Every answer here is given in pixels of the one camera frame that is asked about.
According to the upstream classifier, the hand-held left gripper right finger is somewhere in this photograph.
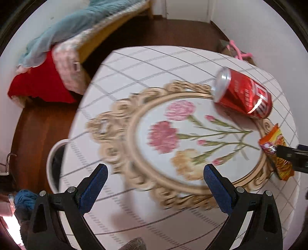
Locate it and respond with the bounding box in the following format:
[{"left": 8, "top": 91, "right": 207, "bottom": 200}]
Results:
[{"left": 203, "top": 163, "right": 283, "bottom": 250}]

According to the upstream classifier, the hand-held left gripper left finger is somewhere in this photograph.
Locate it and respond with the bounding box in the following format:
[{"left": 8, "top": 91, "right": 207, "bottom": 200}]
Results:
[{"left": 26, "top": 163, "right": 109, "bottom": 250}]

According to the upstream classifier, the orange noodle snack packet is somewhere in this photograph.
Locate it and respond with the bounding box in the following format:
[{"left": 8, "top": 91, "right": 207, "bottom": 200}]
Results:
[{"left": 259, "top": 123, "right": 295, "bottom": 181}]

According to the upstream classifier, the red wrapper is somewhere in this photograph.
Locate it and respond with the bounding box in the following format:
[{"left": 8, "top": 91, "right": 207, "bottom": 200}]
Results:
[{"left": 259, "top": 141, "right": 277, "bottom": 155}]

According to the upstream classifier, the white trash bin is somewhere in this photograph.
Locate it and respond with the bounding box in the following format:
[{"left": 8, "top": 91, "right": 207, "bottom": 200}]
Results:
[{"left": 46, "top": 139, "right": 70, "bottom": 193}]

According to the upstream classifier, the red soda can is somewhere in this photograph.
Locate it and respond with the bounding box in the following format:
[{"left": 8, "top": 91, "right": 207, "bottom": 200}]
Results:
[{"left": 211, "top": 67, "right": 273, "bottom": 119}]

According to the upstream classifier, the blue cloth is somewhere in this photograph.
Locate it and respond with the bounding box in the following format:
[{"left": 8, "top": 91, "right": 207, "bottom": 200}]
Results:
[{"left": 14, "top": 189, "right": 38, "bottom": 209}]

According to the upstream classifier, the red blanket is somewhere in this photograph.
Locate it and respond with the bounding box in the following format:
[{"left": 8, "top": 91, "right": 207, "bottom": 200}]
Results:
[{"left": 7, "top": 52, "right": 77, "bottom": 104}]

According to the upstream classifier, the cardboard box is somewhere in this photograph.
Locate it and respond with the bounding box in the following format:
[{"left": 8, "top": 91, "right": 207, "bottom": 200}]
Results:
[{"left": 217, "top": 40, "right": 255, "bottom": 65}]

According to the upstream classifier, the bed with blankets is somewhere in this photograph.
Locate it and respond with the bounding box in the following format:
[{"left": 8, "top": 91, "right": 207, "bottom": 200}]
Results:
[{"left": 52, "top": 0, "right": 150, "bottom": 95}]

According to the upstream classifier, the bed with blue quilt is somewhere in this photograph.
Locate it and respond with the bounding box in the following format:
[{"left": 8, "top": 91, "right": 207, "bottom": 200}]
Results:
[{"left": 78, "top": 0, "right": 153, "bottom": 70}]

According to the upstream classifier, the light blue duvet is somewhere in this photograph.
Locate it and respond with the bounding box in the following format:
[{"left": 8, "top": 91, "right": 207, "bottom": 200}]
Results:
[{"left": 17, "top": 0, "right": 140, "bottom": 69}]

